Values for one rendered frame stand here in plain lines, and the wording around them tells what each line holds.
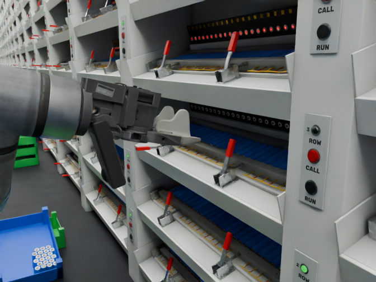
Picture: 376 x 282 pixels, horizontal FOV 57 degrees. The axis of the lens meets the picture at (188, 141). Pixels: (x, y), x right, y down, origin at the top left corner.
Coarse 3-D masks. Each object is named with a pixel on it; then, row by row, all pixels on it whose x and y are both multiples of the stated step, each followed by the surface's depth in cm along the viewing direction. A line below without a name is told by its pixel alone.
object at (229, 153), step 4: (232, 140) 66; (236, 140) 66; (228, 144) 67; (232, 144) 66; (228, 148) 67; (232, 148) 66; (228, 152) 66; (232, 152) 66; (228, 156) 66; (228, 160) 66; (224, 164) 67; (224, 168) 67; (224, 172) 66
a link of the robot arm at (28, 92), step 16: (0, 64) 44; (0, 80) 42; (16, 80) 43; (32, 80) 44; (48, 80) 46; (0, 96) 42; (16, 96) 43; (32, 96) 44; (48, 96) 45; (0, 112) 42; (16, 112) 43; (32, 112) 44; (0, 128) 43; (16, 128) 44; (32, 128) 45; (0, 144) 44
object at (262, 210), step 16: (176, 112) 107; (192, 112) 105; (256, 128) 80; (144, 144) 100; (144, 160) 100; (160, 160) 88; (176, 160) 84; (192, 160) 82; (176, 176) 82; (192, 176) 74; (208, 176) 72; (208, 192) 70; (224, 192) 64; (240, 192) 63; (256, 192) 61; (224, 208) 66; (240, 208) 61; (256, 208) 57; (272, 208) 56; (256, 224) 58; (272, 224) 54
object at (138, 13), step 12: (132, 0) 94; (144, 0) 86; (156, 0) 81; (168, 0) 76; (180, 0) 72; (192, 0) 68; (204, 0) 65; (132, 12) 94; (144, 12) 88; (156, 12) 83
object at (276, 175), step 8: (200, 144) 83; (208, 144) 82; (192, 152) 83; (200, 152) 82; (208, 152) 80; (216, 152) 76; (224, 152) 75; (208, 160) 77; (224, 160) 75; (232, 160) 72; (240, 160) 70; (248, 160) 69; (240, 168) 71; (248, 168) 68; (256, 168) 66; (264, 168) 64; (272, 168) 63; (280, 168) 62; (248, 176) 66; (256, 176) 64; (264, 176) 65; (272, 176) 62; (280, 176) 60; (280, 184) 61
